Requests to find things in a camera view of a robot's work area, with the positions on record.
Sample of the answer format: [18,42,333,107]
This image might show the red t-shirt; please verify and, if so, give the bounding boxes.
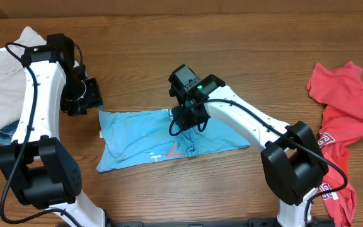
[306,61,363,226]

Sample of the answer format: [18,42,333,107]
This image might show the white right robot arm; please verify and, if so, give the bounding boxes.
[168,64,335,226]

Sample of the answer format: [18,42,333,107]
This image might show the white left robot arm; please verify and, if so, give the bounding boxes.
[0,33,113,226]

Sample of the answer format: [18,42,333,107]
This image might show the light blue t-shirt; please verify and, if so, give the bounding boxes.
[96,109,250,172]

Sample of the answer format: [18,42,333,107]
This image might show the beige folded trousers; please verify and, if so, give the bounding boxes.
[0,26,49,131]

